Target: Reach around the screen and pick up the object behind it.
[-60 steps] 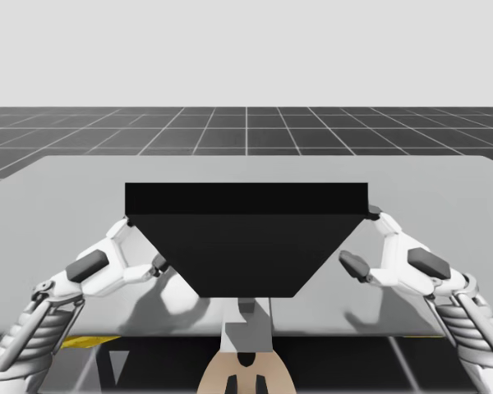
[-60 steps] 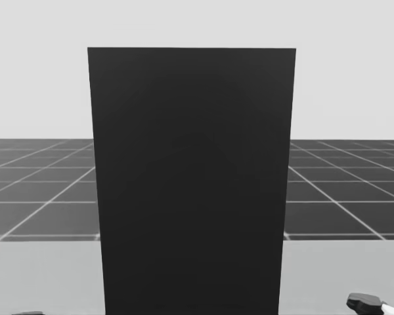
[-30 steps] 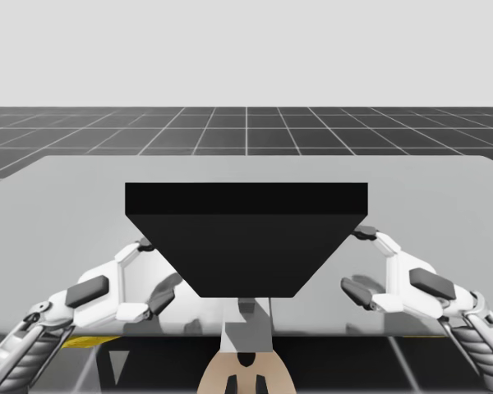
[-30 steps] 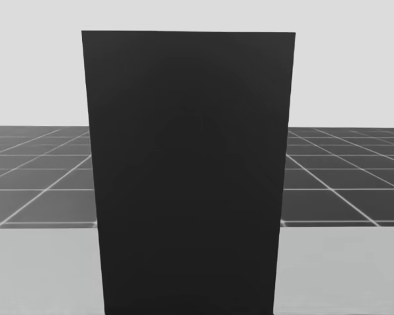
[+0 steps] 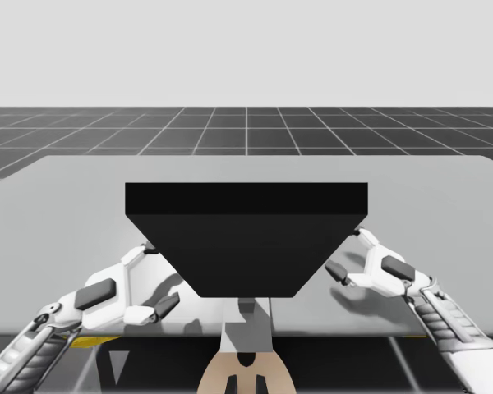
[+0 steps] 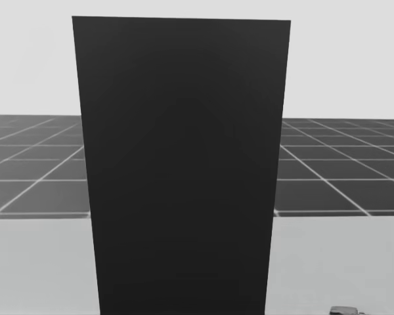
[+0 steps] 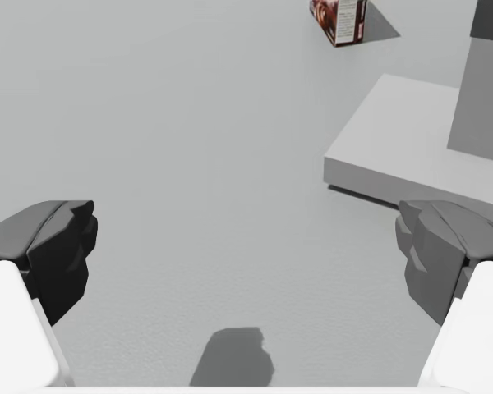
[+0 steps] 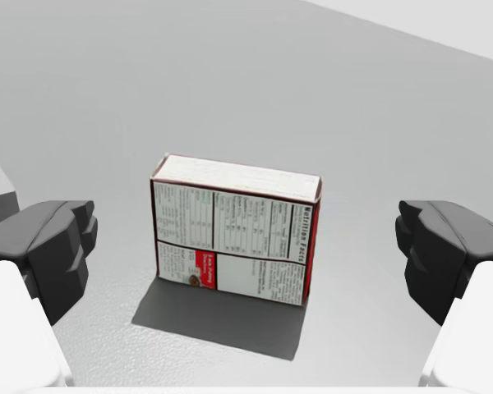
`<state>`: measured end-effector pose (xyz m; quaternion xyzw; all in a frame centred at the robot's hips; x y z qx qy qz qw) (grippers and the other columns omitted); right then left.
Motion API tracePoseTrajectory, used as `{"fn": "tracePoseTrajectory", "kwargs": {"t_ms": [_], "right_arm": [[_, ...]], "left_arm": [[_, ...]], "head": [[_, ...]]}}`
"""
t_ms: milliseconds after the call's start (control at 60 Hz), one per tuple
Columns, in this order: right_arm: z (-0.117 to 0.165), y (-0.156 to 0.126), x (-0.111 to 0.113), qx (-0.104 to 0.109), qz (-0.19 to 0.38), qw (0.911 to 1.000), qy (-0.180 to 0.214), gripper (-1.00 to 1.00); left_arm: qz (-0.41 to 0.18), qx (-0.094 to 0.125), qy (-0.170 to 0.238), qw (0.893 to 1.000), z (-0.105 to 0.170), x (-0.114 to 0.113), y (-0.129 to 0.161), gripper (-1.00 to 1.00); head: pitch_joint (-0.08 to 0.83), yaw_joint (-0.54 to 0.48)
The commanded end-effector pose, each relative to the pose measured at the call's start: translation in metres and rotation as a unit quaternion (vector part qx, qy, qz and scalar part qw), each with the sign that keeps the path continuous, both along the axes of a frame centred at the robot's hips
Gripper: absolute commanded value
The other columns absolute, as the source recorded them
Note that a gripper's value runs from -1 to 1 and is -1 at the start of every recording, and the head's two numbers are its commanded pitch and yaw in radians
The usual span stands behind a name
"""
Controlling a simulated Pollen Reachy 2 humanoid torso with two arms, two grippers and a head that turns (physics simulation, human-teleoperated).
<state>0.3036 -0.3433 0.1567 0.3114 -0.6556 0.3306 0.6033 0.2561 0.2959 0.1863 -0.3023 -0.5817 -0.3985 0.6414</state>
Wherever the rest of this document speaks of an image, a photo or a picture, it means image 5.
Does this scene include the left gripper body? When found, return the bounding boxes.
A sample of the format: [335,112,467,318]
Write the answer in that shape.
[59,261,131,330]

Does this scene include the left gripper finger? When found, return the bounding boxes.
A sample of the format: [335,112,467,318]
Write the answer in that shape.
[120,244,162,273]
[123,292,182,328]

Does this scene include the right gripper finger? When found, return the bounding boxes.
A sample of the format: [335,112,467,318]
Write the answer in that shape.
[352,227,381,258]
[324,259,371,289]

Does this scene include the tan robot part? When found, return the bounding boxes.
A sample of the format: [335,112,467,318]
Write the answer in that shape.
[196,350,298,394]

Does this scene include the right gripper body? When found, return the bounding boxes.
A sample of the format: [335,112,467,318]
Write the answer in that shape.
[362,244,432,298]

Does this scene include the grey stand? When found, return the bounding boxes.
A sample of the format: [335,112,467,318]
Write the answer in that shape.
[220,296,275,354]

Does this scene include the black screen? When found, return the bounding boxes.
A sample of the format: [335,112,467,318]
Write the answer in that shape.
[124,182,369,299]

